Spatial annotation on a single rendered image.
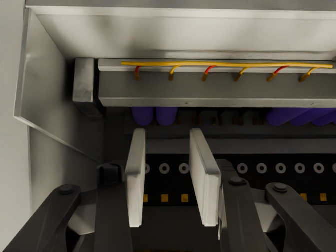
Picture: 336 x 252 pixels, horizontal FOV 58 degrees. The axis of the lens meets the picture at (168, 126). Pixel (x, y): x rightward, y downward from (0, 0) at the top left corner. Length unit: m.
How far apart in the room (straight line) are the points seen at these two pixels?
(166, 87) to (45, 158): 0.08
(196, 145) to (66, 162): 0.09
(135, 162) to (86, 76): 0.06
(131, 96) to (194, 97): 0.04
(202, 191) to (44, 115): 0.09
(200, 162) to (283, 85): 0.08
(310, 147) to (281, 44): 0.19
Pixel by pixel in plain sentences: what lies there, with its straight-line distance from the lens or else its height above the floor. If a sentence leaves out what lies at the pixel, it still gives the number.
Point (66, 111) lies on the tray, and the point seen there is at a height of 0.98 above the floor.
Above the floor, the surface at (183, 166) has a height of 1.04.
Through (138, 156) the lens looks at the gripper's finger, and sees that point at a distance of 0.16.
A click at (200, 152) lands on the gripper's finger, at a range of 0.17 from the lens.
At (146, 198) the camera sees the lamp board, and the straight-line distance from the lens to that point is 0.32.
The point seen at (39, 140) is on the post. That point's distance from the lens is 0.16.
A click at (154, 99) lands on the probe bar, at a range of 0.19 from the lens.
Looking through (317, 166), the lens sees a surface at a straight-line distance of 0.36.
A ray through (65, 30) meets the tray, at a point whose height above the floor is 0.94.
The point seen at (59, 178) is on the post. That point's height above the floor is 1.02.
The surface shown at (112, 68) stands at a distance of 0.19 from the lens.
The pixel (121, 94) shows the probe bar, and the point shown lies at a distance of 0.19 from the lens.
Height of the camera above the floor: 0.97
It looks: 5 degrees up
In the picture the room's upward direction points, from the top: 180 degrees counter-clockwise
